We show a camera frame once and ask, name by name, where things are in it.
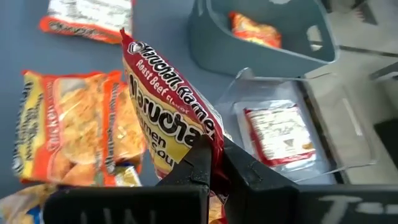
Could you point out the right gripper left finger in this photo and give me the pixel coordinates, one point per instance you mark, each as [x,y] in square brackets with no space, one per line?
[124,205]

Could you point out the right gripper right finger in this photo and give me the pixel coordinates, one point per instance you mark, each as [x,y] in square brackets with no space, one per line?
[295,205]

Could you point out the orange chicken ramen packet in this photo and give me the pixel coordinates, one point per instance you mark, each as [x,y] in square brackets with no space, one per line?
[90,18]
[127,130]
[68,124]
[255,31]

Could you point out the clear plastic bin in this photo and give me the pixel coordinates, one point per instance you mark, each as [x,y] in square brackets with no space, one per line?
[335,124]

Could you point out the teal plastic bin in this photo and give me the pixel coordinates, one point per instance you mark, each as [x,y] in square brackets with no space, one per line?
[236,59]

